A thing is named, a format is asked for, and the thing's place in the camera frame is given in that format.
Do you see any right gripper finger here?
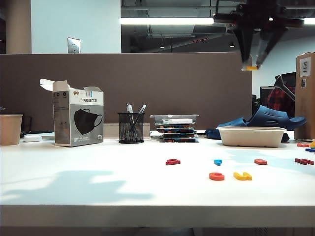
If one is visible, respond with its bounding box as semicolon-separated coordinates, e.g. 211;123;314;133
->
255;27;288;69
233;28;254;71

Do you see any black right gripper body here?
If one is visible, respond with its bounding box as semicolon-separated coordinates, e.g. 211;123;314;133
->
213;0;305;32

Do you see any yellow letter u magnet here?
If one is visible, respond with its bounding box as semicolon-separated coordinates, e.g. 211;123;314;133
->
233;172;253;181

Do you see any letter magnet pack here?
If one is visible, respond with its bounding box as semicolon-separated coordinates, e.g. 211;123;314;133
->
156;125;196;131
158;132;198;139
158;138;198;144

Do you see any dark red letter magnet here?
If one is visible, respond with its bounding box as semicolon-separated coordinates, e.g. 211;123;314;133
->
294;158;315;166

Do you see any brown paper cup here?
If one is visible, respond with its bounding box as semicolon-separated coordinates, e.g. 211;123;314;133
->
0;114;23;146

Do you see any black monitor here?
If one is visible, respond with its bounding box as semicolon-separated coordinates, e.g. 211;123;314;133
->
259;86;275;101

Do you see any red plaid garment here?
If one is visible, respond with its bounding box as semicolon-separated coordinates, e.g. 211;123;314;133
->
267;86;296;118

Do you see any navy blue rubber slipper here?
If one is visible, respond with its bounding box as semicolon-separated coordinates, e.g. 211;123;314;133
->
246;105;308;131
204;117;249;140

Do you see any brown cardboard box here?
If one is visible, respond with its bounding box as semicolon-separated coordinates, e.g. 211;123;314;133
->
294;51;315;141

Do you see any beige pulp tray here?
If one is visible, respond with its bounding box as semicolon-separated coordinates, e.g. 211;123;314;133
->
216;126;288;148

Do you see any white flat item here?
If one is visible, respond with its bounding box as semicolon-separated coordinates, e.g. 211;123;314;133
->
161;118;193;125

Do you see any clear plastic case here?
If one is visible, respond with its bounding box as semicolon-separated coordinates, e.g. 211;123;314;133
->
149;114;199;126

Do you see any black silver pen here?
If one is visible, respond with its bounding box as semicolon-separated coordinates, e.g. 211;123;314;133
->
125;103;135;123
132;104;147;126

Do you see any brown desk partition screen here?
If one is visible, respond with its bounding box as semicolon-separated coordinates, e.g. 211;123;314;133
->
0;53;253;140

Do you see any black mesh pen holder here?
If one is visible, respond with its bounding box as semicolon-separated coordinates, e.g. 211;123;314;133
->
117;112;145;145

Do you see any grey white mask box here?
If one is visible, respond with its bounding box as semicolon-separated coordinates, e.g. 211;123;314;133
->
39;78;104;148

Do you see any white earbuds case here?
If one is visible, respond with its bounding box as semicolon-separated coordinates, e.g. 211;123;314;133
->
23;134;42;143

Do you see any black bag with grey strap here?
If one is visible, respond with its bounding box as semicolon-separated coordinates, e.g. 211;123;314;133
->
274;72;297;101

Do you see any beige cable raceway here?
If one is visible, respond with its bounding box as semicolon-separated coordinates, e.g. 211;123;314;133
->
103;122;150;140

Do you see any metal wall switch plate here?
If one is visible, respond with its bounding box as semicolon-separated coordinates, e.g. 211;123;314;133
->
67;37;81;54

